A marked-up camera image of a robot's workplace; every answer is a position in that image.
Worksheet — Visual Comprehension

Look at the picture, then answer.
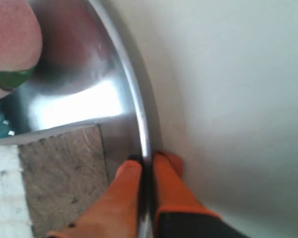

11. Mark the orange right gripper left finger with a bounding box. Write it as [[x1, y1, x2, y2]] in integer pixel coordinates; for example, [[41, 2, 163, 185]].
[[47, 155, 142, 238]]

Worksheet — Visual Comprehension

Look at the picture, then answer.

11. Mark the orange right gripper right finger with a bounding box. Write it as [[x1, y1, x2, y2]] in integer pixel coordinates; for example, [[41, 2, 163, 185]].
[[152, 151, 245, 238]]

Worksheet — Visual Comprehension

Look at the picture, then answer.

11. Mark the round metal plate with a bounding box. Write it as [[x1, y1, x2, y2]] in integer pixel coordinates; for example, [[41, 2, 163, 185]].
[[0, 0, 164, 238]]

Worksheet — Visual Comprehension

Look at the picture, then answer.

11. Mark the wooden cube block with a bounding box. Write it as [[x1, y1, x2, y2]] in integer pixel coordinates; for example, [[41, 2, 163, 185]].
[[0, 123, 110, 238]]

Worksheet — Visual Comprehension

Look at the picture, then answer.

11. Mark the pink toy peach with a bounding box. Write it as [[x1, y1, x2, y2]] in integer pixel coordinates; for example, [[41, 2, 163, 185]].
[[0, 0, 43, 99]]

